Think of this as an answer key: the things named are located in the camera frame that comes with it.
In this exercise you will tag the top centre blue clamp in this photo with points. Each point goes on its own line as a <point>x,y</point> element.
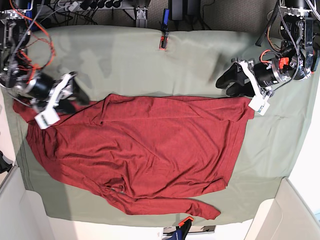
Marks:
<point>164,29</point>

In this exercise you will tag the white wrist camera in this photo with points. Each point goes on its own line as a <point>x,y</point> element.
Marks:
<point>259,104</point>
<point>47,118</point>

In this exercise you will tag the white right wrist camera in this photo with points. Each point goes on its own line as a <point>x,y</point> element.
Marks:
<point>47,118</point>

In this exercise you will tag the red long-sleeve T-shirt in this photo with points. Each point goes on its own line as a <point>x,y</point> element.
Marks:
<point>145,155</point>

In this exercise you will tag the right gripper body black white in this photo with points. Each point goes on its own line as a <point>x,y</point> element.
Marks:
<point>41,88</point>

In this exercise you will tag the metal table leg bracket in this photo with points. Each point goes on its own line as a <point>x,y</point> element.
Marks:
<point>141,17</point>

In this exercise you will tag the bottom orange blue clamp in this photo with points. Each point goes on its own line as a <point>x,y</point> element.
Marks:
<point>182,229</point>

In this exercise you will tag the black power adapter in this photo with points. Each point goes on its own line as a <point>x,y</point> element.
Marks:
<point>176,10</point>

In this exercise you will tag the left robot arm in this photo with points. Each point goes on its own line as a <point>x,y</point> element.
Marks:
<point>292,56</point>

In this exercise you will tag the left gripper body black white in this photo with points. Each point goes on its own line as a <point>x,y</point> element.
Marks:
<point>263,75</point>

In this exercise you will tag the green table cloth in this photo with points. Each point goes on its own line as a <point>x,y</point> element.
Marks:
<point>127,61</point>

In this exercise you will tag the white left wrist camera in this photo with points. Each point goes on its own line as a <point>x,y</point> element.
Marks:
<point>259,104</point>

